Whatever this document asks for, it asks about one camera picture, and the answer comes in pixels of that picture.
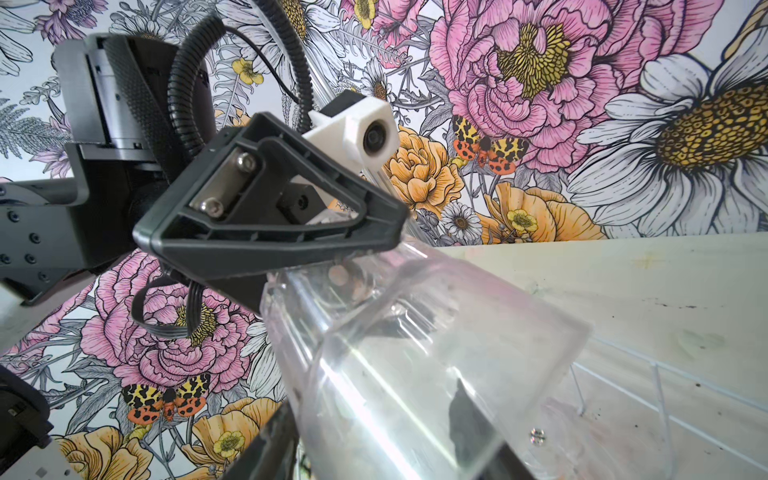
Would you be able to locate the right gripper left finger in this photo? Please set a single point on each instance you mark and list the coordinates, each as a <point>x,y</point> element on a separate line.
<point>272,454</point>

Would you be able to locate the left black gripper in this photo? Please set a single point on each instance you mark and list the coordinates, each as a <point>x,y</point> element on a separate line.
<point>264,198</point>

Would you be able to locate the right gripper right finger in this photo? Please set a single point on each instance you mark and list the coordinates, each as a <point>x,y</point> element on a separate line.
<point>476,441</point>

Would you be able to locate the clear plastic cup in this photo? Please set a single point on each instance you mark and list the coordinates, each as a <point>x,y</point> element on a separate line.
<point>371,348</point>

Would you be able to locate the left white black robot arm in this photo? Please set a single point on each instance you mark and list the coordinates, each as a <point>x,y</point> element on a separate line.
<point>140,114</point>

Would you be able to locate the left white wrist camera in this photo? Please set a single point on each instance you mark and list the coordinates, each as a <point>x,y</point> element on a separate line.
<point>357,131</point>

